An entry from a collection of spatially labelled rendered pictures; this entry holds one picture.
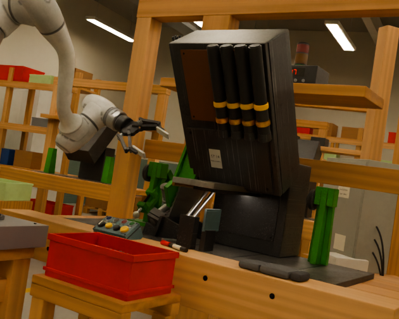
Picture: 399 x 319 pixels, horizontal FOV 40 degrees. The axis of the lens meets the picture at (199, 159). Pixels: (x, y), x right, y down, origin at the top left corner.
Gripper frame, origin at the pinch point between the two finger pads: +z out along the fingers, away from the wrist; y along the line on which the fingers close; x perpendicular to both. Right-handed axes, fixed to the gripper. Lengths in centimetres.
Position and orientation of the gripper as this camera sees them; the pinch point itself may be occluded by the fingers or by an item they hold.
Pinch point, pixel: (155, 144)
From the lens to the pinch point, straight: 221.0
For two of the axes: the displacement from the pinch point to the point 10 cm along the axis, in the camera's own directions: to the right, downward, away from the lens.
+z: 7.5, 4.7, -4.7
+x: 0.4, 6.7, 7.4
